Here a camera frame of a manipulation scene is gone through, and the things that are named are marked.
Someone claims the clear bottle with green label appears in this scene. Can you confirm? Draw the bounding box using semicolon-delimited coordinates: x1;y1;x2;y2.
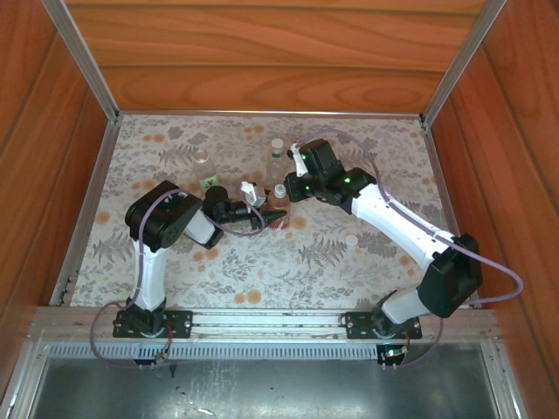
191;148;221;196

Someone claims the clear bottle with green neckband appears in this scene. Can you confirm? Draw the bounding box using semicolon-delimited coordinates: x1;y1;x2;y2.
265;146;288;187

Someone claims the floral patterned tablecloth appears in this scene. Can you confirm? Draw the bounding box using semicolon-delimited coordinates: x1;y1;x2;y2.
69;113;459;309

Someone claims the grey sheet metal panel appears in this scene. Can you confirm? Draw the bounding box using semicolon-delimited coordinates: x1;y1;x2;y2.
25;344;525;419

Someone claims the small circuit board green light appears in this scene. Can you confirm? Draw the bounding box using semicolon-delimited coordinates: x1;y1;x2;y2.
376;343;411;372

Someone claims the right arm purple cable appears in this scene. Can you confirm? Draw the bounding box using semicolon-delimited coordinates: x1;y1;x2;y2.
286;128;524;370

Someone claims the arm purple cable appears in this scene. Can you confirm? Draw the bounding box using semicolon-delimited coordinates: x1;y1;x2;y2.
286;128;524;370
89;188;268;370

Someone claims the long aluminium edge rail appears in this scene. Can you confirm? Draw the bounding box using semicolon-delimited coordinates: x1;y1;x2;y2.
117;108;424;120

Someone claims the aluminium side rail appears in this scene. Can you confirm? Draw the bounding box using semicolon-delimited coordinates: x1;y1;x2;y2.
48;120;121;306
421;121;486;306

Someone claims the grey slotted cable duct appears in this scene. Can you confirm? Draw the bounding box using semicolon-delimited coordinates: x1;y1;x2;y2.
43;341;486;362

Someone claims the small wire connector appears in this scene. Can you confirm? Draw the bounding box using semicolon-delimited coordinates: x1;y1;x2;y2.
152;348;178;377

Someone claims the aluminium corner post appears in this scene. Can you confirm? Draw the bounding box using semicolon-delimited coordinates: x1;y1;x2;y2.
42;0;122;126
419;0;508;127

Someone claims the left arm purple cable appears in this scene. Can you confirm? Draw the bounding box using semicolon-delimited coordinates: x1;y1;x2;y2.
89;188;268;370

